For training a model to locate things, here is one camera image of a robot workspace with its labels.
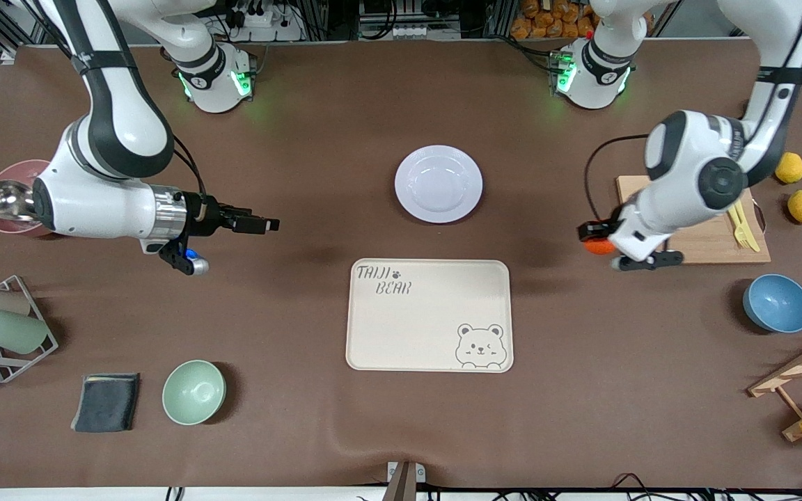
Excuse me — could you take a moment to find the blue bowl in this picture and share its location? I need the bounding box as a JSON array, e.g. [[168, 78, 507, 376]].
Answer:
[[743, 274, 802, 334]]

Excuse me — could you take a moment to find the dark grey folded cloth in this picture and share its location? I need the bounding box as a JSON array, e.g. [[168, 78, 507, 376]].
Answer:
[[71, 373, 141, 433]]

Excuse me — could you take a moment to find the grey wire cup rack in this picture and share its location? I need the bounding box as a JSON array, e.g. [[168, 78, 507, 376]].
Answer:
[[0, 275, 59, 383]]

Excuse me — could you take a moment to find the white power strip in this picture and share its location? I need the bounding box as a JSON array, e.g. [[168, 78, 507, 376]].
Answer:
[[393, 23, 445, 40]]

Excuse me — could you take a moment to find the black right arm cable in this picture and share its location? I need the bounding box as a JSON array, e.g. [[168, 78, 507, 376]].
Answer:
[[171, 134, 208, 202]]

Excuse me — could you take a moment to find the pink bowl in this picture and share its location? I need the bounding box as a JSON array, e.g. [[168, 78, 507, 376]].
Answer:
[[0, 159, 61, 237]]

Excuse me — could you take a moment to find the pile of orange bread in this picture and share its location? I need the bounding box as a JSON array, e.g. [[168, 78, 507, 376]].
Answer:
[[510, 0, 600, 40]]

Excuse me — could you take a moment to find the beige tray with bear print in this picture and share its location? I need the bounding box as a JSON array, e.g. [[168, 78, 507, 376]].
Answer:
[[345, 259, 514, 374]]

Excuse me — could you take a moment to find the brown table cover mat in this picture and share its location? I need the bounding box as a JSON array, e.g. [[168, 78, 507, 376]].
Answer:
[[0, 38, 802, 489]]

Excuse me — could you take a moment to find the pale green cup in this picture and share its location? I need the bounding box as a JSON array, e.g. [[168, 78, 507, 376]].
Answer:
[[0, 309, 49, 354]]

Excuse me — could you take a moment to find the wooden drying rack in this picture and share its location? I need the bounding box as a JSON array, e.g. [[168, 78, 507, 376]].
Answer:
[[748, 327, 802, 443]]

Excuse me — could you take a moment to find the white round plate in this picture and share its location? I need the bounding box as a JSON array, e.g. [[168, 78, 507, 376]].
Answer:
[[395, 145, 483, 224]]

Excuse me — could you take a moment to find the wooden cutting board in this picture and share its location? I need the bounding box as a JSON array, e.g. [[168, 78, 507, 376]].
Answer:
[[615, 175, 771, 266]]

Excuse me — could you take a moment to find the pale green bowl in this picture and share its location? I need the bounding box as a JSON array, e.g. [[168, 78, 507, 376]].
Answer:
[[162, 360, 226, 426]]

